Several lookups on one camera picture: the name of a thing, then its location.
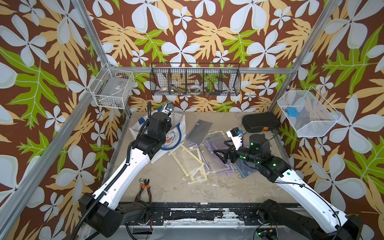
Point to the blue small object in basket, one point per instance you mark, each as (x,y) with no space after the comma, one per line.
(292,112)

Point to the black wire basket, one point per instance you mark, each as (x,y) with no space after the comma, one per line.
(179,79)

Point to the orange handled pliers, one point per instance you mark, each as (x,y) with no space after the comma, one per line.
(145,185)

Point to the cream mesh pouch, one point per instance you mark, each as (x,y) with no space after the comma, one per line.
(201,177)
(189,160)

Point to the white canvas tote bag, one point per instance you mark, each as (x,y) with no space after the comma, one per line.
(174,137)

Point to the white wire basket left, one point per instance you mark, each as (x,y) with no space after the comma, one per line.
(111,87)

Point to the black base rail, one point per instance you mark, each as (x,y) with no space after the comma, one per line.
(169,214)

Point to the purple mesh pouch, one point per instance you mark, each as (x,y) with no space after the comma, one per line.
(215,141)

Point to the black zippered case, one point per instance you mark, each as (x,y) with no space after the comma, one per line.
(260,122)

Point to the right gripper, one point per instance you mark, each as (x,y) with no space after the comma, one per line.
(227,153)

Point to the white mesh basket right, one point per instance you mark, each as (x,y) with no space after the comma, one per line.
(316,115)

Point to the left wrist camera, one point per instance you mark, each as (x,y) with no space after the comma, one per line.
(168,109)

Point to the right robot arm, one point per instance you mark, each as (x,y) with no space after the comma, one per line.
(326,222)

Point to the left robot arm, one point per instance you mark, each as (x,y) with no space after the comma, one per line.
(100,210)

